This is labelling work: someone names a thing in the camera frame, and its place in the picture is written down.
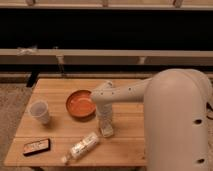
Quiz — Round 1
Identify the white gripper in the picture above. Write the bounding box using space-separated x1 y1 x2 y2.
96 104 114 134

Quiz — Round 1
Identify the grey wall rail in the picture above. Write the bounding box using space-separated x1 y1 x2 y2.
0 48 213 66

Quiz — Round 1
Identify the orange bowl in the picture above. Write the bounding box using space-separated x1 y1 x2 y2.
66 90 96 119

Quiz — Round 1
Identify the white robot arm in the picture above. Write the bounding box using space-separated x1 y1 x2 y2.
91 69 213 171

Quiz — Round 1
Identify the black snack box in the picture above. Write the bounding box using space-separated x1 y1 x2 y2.
23 139 51 156

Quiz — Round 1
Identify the wooden table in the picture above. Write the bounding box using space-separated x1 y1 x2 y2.
4 79 146 167

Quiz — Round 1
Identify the clear plastic bottle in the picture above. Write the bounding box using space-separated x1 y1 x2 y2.
61 132 100 164

